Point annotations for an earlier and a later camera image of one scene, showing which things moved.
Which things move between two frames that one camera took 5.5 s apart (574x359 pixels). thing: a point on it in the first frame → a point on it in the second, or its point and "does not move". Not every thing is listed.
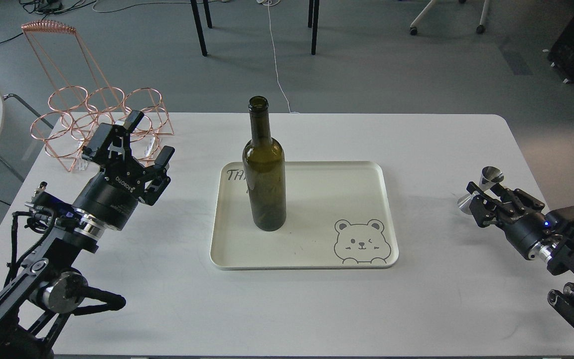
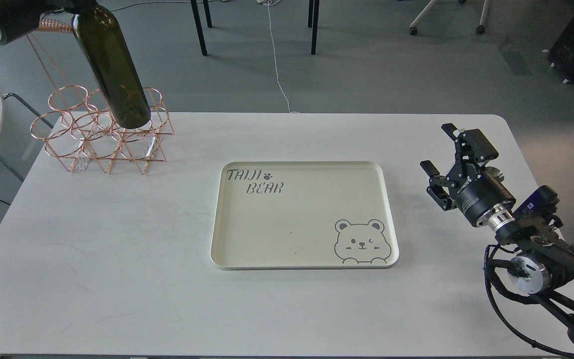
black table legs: [313, 10] does not move
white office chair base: [480, 29] does not move
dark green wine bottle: [264, 165] → [103, 43]
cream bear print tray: [338, 215] does not move
